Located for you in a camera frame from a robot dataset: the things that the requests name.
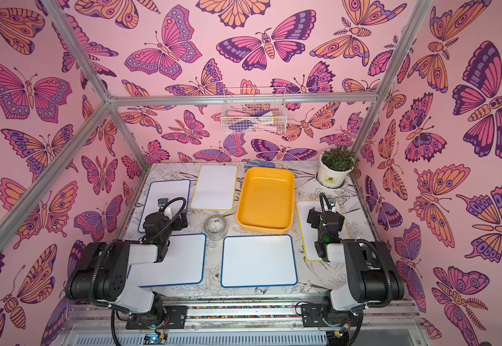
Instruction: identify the potted green plant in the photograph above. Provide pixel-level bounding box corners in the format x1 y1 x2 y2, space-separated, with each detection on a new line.
316 146 359 189

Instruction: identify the aluminium frame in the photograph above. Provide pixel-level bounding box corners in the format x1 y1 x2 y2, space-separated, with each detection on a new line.
0 1 432 252

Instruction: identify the yellow-framed whiteboard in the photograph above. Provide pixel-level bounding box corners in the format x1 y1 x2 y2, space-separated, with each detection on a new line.
190 165 238 210
296 200 345 263

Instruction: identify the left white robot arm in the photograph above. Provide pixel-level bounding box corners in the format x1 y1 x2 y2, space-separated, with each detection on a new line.
65 197 188 329

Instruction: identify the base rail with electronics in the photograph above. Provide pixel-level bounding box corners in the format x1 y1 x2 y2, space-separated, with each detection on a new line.
58 294 432 345

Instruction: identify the clear tape roll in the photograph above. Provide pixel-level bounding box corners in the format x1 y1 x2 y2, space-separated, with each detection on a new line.
203 214 227 242

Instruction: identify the white wire wall basket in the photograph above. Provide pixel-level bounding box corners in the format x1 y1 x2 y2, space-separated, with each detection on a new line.
219 86 288 135

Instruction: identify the yellow-framed whiteboard back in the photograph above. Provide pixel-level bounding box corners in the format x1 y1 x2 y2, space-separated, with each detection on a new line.
190 165 238 210

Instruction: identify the blue-framed whiteboard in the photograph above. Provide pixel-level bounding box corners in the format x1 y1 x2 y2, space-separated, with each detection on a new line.
220 234 298 288
138 180 190 234
128 234 207 288

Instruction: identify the yellow plastic storage box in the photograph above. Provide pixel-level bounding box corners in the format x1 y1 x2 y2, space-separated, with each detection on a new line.
236 167 295 235

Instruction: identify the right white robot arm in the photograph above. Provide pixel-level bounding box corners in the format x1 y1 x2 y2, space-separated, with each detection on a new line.
297 193 405 329

